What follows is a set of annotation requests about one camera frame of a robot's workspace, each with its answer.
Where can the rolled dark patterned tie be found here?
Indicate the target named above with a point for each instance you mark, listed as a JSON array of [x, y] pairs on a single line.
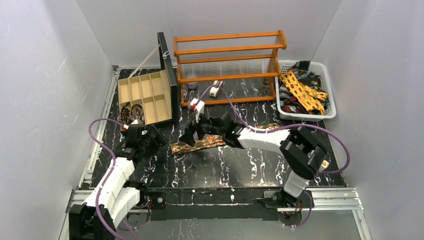
[[125, 114]]

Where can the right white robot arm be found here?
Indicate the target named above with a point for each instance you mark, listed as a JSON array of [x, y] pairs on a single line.
[[303, 152]]

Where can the dark red tie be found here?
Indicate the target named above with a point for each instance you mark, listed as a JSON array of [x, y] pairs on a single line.
[[292, 105]]

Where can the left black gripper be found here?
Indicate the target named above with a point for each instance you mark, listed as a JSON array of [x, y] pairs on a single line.
[[152, 136]]

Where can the rolled brown patterned tie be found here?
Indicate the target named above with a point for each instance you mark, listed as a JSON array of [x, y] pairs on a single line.
[[137, 113]]

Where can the orange wooden shelf rack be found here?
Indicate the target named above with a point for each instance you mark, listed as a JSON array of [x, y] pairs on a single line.
[[228, 58]]

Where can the colourful floral patterned tie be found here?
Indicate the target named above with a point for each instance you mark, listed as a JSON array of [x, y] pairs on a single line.
[[198, 144]]

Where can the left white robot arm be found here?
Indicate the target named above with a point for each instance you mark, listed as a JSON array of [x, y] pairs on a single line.
[[98, 216]]

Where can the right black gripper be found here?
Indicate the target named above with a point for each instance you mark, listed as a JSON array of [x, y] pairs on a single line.
[[197, 125]]

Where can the black compartment tie box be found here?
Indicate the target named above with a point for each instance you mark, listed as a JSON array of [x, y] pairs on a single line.
[[157, 91]]

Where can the white plastic basket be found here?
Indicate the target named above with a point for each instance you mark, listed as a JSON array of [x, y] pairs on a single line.
[[308, 71]]

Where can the grey round object on shelf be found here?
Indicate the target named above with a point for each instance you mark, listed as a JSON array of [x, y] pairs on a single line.
[[192, 85]]

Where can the white stapler-like object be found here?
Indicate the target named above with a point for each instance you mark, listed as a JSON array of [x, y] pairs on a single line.
[[215, 88]]

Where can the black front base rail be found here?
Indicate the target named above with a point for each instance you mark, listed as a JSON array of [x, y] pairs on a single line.
[[223, 203]]

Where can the small white cardboard box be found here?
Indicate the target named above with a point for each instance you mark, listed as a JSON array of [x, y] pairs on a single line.
[[324, 165]]

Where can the yellow patterned tie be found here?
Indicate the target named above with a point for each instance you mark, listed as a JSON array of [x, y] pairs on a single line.
[[310, 96]]

